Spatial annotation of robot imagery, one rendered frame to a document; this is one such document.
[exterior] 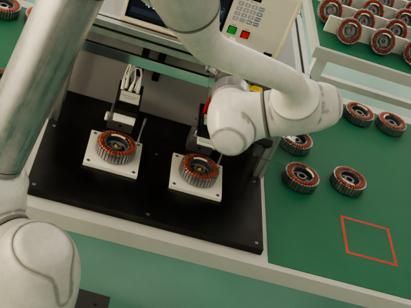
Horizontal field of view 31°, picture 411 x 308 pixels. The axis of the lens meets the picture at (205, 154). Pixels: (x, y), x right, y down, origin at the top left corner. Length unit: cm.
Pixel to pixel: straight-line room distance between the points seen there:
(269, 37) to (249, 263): 60
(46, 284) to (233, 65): 50
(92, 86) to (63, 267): 105
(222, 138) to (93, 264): 138
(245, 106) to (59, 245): 52
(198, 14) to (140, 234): 89
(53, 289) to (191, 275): 167
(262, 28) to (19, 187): 88
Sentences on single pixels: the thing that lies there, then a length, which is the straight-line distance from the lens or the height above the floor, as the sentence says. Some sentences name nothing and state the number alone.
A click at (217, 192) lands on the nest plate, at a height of 78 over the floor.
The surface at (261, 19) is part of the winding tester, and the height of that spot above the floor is 124.
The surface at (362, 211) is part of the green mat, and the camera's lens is 234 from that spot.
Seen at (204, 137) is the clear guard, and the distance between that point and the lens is 185.
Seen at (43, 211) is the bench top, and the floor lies 74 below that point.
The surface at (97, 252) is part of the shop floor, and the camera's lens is 290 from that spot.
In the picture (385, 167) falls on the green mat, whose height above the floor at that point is 75.
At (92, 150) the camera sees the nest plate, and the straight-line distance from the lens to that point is 207.
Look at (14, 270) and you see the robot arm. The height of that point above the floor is 108.
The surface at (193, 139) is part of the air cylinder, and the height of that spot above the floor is 82.
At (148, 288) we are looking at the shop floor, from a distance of 284.
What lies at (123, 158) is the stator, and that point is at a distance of 203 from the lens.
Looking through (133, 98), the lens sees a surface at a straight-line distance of 207.
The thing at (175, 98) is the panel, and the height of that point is 85.
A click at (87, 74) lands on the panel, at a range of 225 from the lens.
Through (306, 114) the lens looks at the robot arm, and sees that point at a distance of 155.
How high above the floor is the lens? 205
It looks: 35 degrees down
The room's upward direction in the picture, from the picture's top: 22 degrees clockwise
